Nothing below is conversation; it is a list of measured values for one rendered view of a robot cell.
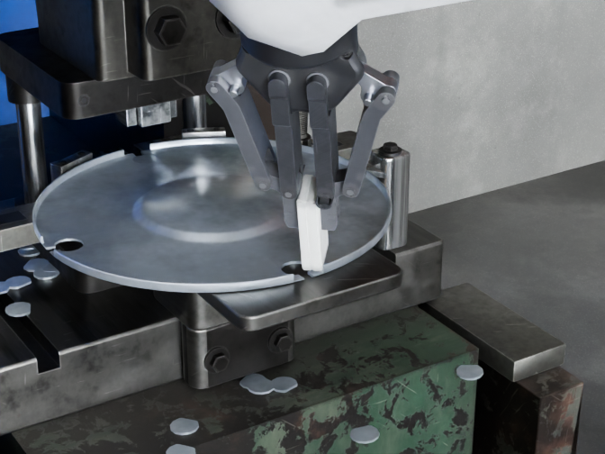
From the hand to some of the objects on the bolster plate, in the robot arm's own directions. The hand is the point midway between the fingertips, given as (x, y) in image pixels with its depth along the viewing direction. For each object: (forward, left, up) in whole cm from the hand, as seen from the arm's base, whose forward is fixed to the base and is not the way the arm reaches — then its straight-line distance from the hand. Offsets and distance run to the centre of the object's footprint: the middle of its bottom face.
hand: (312, 223), depth 95 cm
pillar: (+33, -5, -8) cm, 34 cm away
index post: (+15, -16, -12) cm, 24 cm away
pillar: (+32, +12, -8) cm, 35 cm away
